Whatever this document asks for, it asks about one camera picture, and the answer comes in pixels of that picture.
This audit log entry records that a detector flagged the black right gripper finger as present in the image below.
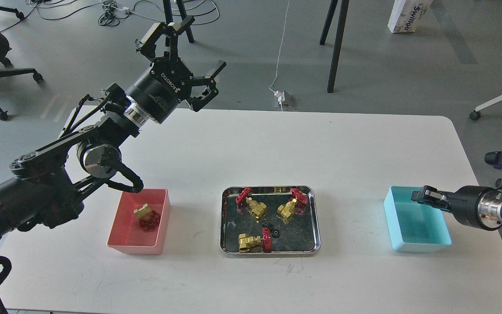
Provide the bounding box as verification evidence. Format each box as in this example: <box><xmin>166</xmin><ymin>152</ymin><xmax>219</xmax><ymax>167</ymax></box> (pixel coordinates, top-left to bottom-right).
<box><xmin>410</xmin><ymin>185</ymin><xmax>451</xmax><ymax>208</ymax></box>

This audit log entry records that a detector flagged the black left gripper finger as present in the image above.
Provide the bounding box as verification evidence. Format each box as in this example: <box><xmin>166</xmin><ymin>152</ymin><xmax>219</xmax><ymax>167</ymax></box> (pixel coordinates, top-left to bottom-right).
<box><xmin>136</xmin><ymin>17</ymin><xmax>195</xmax><ymax>66</ymax></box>
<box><xmin>186</xmin><ymin>60</ymin><xmax>227</xmax><ymax>113</ymax></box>

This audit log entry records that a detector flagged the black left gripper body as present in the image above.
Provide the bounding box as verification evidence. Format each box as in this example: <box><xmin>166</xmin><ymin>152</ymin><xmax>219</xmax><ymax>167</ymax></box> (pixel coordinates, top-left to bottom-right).
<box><xmin>125</xmin><ymin>61</ymin><xmax>193</xmax><ymax>123</ymax></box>

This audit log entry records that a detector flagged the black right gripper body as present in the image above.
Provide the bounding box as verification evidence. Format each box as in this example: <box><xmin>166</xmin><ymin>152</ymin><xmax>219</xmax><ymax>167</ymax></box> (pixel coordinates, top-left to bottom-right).
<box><xmin>445</xmin><ymin>186</ymin><xmax>502</xmax><ymax>231</ymax></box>

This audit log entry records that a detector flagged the brass valve red handwheel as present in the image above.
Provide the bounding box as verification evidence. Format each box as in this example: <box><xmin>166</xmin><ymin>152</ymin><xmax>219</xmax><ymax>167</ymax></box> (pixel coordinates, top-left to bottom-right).
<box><xmin>133</xmin><ymin>204</ymin><xmax>161</xmax><ymax>232</ymax></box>

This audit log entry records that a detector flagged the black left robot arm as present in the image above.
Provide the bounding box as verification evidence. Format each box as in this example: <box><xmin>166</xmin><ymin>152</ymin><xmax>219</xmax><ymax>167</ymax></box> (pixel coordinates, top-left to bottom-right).
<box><xmin>0</xmin><ymin>16</ymin><xmax>226</xmax><ymax>314</ymax></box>

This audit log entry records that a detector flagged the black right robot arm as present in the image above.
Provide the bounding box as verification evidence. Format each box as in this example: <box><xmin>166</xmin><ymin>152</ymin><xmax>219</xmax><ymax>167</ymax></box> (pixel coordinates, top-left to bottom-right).
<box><xmin>411</xmin><ymin>151</ymin><xmax>502</xmax><ymax>231</ymax></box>

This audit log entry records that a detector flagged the light blue plastic box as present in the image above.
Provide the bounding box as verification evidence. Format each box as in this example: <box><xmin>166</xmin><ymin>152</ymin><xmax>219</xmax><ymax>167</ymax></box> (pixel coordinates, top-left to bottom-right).
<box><xmin>383</xmin><ymin>186</ymin><xmax>452</xmax><ymax>253</ymax></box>

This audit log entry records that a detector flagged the brass valve top middle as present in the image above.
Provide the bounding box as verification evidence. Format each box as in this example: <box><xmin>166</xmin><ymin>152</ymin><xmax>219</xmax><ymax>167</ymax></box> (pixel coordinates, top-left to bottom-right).
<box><xmin>235</xmin><ymin>187</ymin><xmax>268</xmax><ymax>219</ymax></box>

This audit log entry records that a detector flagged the pink plastic box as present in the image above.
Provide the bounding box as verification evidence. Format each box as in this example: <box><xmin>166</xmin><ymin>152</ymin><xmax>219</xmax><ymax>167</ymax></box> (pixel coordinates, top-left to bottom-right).
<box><xmin>107</xmin><ymin>189</ymin><xmax>170</xmax><ymax>255</ymax></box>

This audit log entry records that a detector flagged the small black gear left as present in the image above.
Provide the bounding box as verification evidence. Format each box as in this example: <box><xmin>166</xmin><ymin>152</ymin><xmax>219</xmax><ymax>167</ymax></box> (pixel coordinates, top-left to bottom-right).
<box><xmin>261</xmin><ymin>220</ymin><xmax>274</xmax><ymax>232</ymax></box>

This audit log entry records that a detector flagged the small black gear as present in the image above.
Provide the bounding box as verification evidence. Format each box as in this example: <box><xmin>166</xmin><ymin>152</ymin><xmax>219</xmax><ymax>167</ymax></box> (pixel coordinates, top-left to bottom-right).
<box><xmin>261</xmin><ymin>220</ymin><xmax>274</xmax><ymax>232</ymax></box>
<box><xmin>271</xmin><ymin>229</ymin><xmax>281</xmax><ymax>238</ymax></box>

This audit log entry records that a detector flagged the brass valve top right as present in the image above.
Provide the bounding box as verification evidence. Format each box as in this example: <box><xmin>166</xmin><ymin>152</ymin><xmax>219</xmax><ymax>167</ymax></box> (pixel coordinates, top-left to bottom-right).
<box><xmin>276</xmin><ymin>188</ymin><xmax>309</xmax><ymax>225</ymax></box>

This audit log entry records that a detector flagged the brass valve bottom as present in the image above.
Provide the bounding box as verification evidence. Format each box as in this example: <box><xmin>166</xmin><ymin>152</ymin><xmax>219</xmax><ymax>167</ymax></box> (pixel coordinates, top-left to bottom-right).
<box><xmin>238</xmin><ymin>227</ymin><xmax>273</xmax><ymax>253</ymax></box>

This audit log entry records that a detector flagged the small black gear middle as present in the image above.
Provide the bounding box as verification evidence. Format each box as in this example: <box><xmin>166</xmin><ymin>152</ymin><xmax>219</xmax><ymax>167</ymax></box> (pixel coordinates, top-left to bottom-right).
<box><xmin>271</xmin><ymin>229</ymin><xmax>281</xmax><ymax>238</ymax></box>

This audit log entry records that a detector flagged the white cardboard box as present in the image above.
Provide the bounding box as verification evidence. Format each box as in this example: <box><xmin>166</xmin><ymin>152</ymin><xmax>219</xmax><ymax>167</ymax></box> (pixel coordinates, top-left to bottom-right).
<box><xmin>388</xmin><ymin>0</ymin><xmax>433</xmax><ymax>33</ymax></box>

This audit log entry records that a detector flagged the black table leg left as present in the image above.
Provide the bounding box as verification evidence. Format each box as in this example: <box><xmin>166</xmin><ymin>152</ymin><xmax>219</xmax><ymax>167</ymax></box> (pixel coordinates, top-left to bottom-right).
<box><xmin>162</xmin><ymin>0</ymin><xmax>195</xmax><ymax>44</ymax></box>

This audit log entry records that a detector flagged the black table leg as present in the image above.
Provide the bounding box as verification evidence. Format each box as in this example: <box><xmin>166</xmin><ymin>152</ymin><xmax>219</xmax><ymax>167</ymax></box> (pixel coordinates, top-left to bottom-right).
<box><xmin>162</xmin><ymin>0</ymin><xmax>195</xmax><ymax>44</ymax></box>
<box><xmin>319</xmin><ymin>0</ymin><xmax>350</xmax><ymax>93</ymax></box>

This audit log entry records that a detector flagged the white power adapter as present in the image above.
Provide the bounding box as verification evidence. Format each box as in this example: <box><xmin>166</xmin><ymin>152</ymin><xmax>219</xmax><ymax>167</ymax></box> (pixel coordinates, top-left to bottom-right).
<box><xmin>273</xmin><ymin>91</ymin><xmax>295</xmax><ymax>111</ymax></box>

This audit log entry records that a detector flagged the shiny metal tray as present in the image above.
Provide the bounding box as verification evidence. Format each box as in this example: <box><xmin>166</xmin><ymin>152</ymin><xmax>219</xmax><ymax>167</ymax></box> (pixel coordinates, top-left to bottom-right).
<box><xmin>220</xmin><ymin>186</ymin><xmax>321</xmax><ymax>256</ymax></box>

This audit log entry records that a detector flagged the black table leg right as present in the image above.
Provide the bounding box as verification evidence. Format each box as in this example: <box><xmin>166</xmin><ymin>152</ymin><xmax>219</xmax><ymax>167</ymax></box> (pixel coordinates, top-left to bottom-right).
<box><xmin>319</xmin><ymin>0</ymin><xmax>350</xmax><ymax>93</ymax></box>

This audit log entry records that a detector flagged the black cable bundle floor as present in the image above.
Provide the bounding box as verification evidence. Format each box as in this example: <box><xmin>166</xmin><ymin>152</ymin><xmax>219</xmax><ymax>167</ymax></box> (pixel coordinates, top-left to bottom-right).
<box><xmin>24</xmin><ymin>0</ymin><xmax>220</xmax><ymax>27</ymax></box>

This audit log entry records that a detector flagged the white cable on floor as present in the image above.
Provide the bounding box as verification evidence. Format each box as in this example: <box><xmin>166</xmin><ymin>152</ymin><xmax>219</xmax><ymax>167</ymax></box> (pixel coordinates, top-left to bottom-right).
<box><xmin>269</xmin><ymin>0</ymin><xmax>292</xmax><ymax>93</ymax></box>

